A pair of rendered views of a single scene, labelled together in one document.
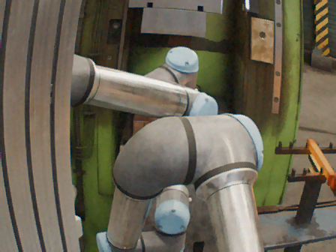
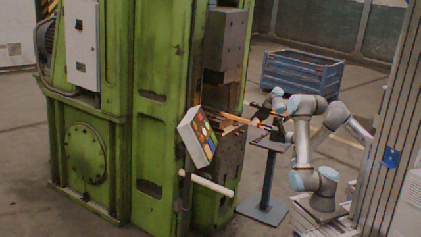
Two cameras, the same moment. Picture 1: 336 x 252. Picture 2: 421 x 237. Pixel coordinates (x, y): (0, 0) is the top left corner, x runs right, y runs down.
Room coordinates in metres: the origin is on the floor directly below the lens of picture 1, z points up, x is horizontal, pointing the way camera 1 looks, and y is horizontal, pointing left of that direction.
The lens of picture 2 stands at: (0.26, 2.39, 2.06)
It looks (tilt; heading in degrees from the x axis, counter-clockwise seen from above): 21 degrees down; 303
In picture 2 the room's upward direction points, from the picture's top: 5 degrees clockwise
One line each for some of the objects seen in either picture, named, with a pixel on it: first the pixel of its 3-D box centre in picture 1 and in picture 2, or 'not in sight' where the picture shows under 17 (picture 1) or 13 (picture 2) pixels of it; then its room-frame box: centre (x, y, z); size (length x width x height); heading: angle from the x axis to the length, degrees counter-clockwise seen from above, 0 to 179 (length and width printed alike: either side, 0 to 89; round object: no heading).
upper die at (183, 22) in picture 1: (174, 12); (207, 69); (1.90, 0.01, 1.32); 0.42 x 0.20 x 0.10; 1
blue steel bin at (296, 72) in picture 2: not in sight; (300, 75); (2.75, -4.11, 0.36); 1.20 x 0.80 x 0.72; 175
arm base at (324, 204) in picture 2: not in sight; (323, 197); (0.78, 0.37, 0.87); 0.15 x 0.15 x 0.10
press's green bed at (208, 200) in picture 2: not in sight; (200, 191); (1.91, -0.05, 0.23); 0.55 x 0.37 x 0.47; 1
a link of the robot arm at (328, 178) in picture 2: not in sight; (325, 180); (0.78, 0.38, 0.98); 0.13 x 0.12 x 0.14; 44
